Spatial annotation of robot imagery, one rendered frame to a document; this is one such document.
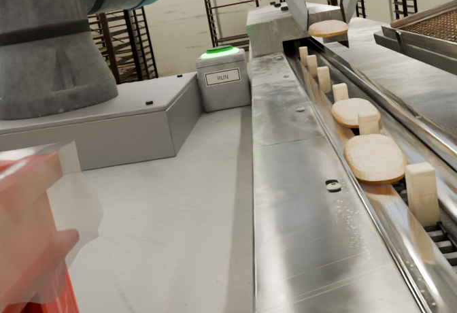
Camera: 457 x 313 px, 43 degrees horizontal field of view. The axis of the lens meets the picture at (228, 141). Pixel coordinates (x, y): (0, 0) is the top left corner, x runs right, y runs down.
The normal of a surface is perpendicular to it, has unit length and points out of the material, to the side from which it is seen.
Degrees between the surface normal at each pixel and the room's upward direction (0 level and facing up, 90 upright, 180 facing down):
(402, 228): 0
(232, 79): 90
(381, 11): 90
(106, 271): 0
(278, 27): 90
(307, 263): 0
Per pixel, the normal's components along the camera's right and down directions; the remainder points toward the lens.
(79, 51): 0.69, -0.26
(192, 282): -0.18, -0.95
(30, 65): -0.07, -0.06
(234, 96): -0.04, 0.25
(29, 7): 0.20, 0.21
